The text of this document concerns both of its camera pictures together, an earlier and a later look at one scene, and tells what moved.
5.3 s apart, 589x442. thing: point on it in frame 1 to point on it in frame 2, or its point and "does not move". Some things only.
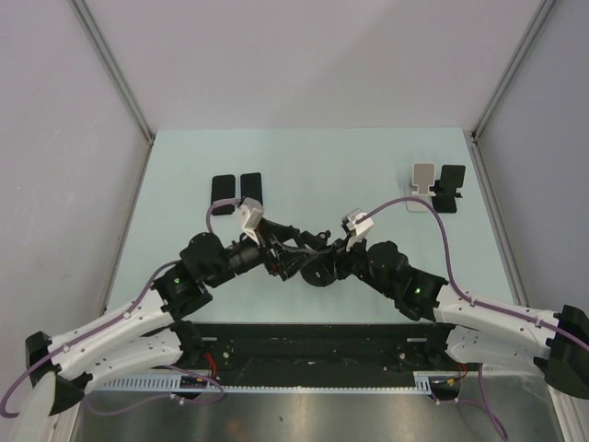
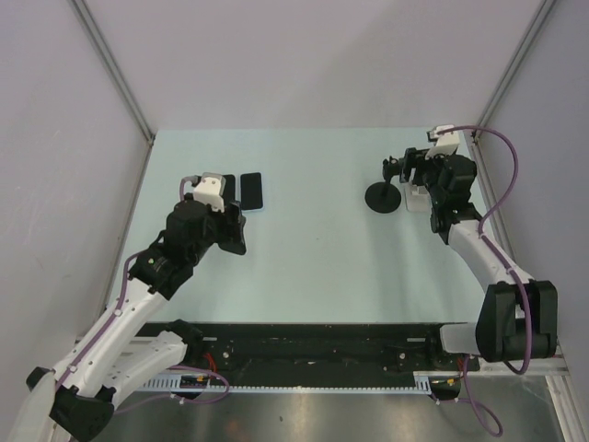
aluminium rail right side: x=476 y=149 does not move
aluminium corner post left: x=114 y=67 does not move
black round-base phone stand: x=318 y=273 to x=385 y=197
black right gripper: x=340 y=256 to x=414 y=158
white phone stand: x=357 y=231 to x=446 y=143
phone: x=251 y=186 does not move
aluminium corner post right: x=540 y=16 does not move
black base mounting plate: x=316 y=354 does not move
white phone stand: x=423 y=177 does not move
